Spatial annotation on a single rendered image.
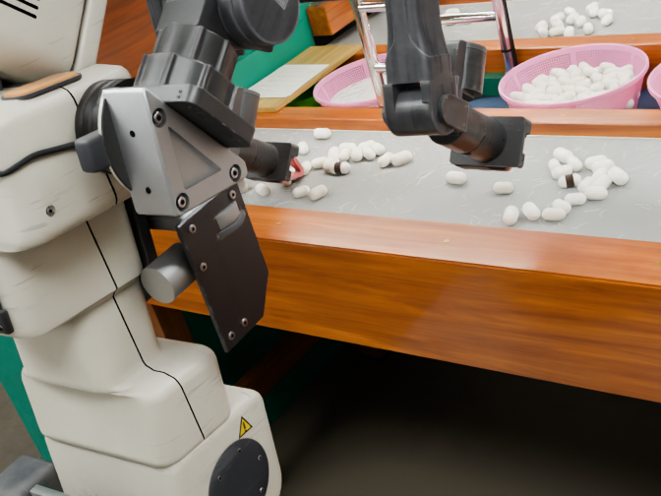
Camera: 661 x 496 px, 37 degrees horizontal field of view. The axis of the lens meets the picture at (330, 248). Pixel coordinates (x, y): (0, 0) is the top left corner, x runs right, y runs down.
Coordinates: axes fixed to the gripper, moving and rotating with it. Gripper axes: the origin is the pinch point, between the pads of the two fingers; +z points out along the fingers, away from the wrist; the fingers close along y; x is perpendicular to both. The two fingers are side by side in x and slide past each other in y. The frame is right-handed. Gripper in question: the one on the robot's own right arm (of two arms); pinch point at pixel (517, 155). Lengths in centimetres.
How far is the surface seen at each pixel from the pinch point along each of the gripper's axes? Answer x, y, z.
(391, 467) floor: 58, 53, 65
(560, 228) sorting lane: 8.5, -3.8, 8.5
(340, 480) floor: 62, 62, 60
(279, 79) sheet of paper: -23, 82, 40
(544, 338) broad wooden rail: 24.0, -6.4, 2.8
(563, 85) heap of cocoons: -23, 18, 47
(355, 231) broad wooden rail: 12.6, 25.0, -0.2
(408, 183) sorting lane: 2.3, 27.6, 16.0
